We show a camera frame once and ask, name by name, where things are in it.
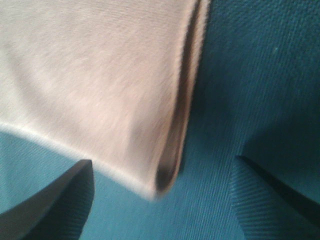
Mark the brown towel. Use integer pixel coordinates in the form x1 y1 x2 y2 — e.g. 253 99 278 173
0 0 210 200

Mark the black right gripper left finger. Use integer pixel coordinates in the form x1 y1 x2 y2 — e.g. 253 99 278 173
0 159 95 240

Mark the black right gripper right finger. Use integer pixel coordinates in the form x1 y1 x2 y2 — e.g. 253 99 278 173
230 156 320 240

